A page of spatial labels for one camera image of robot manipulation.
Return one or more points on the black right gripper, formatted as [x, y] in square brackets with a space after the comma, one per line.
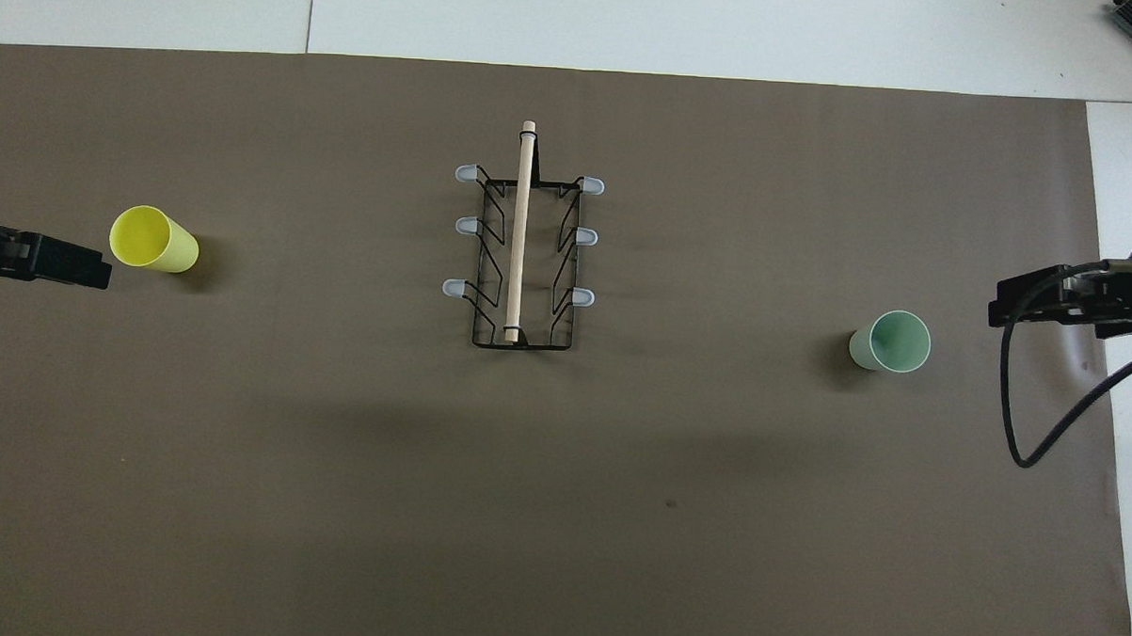
[1117, 300]

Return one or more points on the yellow plastic cup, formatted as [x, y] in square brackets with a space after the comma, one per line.
[145, 239]

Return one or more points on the brown table mat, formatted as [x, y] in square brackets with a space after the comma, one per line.
[616, 499]

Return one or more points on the green plastic cup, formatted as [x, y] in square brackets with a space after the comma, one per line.
[895, 344]

